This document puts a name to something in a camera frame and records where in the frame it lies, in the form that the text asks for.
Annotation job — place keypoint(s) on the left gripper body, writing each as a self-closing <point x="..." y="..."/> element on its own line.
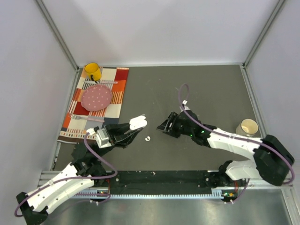
<point x="111" y="138"/>

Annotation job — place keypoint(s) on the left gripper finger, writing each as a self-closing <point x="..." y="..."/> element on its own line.
<point x="124" y="140"/>
<point x="117" y="129"/>

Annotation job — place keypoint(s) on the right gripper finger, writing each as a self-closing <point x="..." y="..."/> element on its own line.
<point x="166" y="126"/>
<point x="172" y="117"/>

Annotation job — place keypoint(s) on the white charging case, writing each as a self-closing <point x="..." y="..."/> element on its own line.
<point x="138" y="122"/>

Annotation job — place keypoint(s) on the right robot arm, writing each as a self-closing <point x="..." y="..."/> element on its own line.
<point x="267" y="158"/>

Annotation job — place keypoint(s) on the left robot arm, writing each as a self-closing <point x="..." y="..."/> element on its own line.
<point x="87" y="169"/>

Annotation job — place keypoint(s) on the pink polka dot plate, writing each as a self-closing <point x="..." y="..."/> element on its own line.
<point x="96" y="98"/>

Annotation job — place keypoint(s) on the patchwork orange placemat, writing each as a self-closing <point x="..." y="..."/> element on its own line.
<point x="73" y="131"/>

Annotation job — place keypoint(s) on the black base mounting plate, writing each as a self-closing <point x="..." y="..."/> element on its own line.
<point x="167" y="182"/>

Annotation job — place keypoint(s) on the cream dotted mug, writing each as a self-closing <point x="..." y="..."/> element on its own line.
<point x="247" y="127"/>

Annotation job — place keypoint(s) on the yellow mug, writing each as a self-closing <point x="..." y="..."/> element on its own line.
<point x="93" y="71"/>

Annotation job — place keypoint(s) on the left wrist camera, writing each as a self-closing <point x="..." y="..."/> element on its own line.
<point x="101" y="137"/>

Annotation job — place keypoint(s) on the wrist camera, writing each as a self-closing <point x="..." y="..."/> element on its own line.
<point x="183" y="106"/>
<point x="101" y="137"/>

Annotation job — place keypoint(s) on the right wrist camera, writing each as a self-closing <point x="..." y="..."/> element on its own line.
<point x="183" y="106"/>

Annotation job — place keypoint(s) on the white cable duct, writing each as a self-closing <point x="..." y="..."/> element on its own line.
<point x="94" y="194"/>

